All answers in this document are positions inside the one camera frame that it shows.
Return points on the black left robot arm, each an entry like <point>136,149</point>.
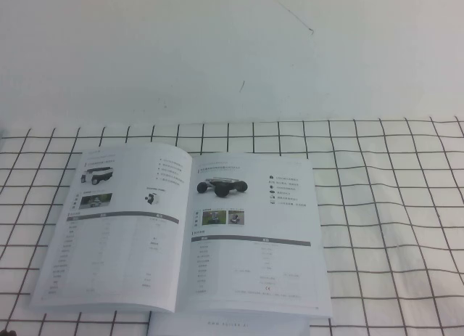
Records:
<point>7,333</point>

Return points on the white black-grid tablecloth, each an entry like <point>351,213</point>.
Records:
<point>398,241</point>

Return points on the white product catalogue book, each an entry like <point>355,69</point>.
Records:
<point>145,223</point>

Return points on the white booklet with web address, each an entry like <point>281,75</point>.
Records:
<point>232,325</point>

